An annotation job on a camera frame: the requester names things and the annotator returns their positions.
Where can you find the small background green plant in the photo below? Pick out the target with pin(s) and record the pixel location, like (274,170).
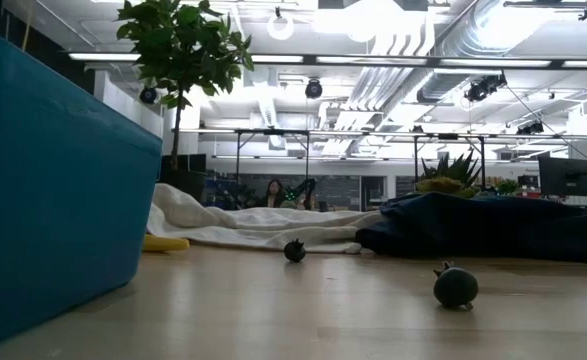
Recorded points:
(508,187)

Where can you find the overhead light bar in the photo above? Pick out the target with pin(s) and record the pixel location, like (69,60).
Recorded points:
(373,61)

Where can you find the person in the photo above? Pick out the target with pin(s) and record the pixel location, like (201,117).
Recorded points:
(274,195)

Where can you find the black computer monitor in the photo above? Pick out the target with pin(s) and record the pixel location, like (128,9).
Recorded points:
(565,175)

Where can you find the white checked cloth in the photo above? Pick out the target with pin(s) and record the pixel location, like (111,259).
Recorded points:
(253,225)

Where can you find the background black robot arm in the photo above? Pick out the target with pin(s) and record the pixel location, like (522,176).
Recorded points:
(303,192)

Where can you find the black overhead camera cluster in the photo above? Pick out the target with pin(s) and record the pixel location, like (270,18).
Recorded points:
(483,89)

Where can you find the black background workstation frame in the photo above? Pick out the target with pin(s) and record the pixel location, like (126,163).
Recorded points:
(448,136)
(273,132)

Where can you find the navy blue cloth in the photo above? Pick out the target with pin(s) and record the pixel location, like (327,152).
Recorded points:
(488,225)

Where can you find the potted succulent plant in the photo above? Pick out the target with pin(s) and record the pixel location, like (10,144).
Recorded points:
(448,182)

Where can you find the leafy green potted plant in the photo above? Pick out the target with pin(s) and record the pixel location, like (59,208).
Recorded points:
(183,45)

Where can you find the small yellow toy pepper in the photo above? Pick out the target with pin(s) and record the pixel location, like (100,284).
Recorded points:
(165,244)

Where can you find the black round hanging camera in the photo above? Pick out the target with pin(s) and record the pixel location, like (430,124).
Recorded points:
(314,89)
(148,95)

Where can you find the teal plastic tupperware container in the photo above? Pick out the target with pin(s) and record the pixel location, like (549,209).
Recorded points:
(58,200)

